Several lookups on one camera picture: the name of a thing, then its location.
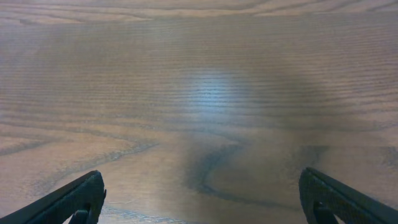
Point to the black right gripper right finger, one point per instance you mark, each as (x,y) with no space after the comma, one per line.
(325,200)

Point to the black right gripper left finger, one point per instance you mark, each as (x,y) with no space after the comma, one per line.
(80,201)

